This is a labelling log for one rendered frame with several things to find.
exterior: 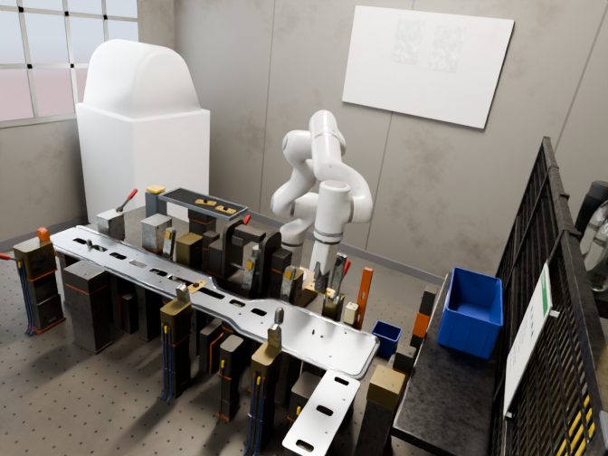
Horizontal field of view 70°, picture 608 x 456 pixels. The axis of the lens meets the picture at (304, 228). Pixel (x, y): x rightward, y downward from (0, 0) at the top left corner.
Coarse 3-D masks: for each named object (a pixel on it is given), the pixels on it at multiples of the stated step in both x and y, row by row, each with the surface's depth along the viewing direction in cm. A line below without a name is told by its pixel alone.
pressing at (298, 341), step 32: (96, 256) 166; (128, 256) 169; (160, 256) 171; (160, 288) 152; (224, 320) 141; (256, 320) 142; (288, 320) 143; (320, 320) 145; (288, 352) 130; (320, 352) 131; (352, 352) 133
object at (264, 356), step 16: (256, 352) 122; (272, 352) 122; (256, 368) 119; (272, 368) 121; (256, 384) 122; (272, 384) 125; (256, 400) 125; (272, 400) 131; (256, 416) 126; (272, 416) 134; (256, 432) 130; (272, 432) 138; (256, 448) 130
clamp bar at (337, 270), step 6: (342, 258) 144; (336, 264) 141; (342, 264) 143; (336, 270) 145; (342, 270) 143; (330, 276) 146; (336, 276) 146; (342, 276) 146; (330, 282) 146; (336, 282) 146; (330, 288) 147; (336, 288) 147; (336, 294) 146
